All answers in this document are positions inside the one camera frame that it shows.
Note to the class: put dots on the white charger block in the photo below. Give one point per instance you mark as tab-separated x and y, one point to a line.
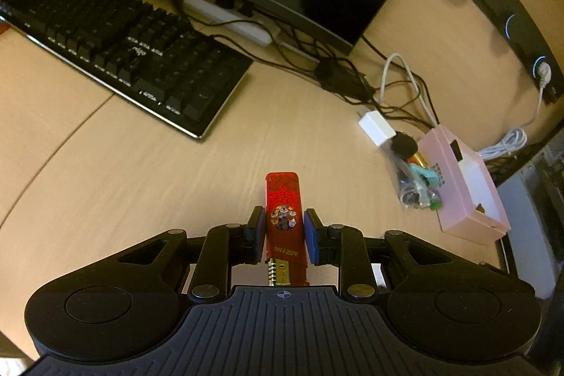
376	129

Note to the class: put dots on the red printed lighter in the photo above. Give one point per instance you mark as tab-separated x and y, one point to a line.
284	222

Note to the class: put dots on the black mechanical keyboard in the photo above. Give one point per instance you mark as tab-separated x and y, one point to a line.
114	37

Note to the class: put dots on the clear plastic bag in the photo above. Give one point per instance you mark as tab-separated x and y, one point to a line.
407	177

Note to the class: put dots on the pink cardboard box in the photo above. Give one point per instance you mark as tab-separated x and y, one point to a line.
473	191

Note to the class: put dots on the white power strip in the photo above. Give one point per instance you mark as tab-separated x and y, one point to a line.
207	12

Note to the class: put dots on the black power adapter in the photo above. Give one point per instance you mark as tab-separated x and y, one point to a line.
339	76

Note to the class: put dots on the teal plastic part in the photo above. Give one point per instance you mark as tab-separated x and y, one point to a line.
424	175

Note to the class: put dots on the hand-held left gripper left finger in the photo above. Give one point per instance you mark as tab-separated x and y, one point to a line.
254	236

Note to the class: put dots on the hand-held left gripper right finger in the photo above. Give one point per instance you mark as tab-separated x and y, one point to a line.
313	239

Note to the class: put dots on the black fuzzy ball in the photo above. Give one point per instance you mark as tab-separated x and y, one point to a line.
404	144

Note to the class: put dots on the green toy car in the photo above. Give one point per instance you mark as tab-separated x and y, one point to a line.
434	204

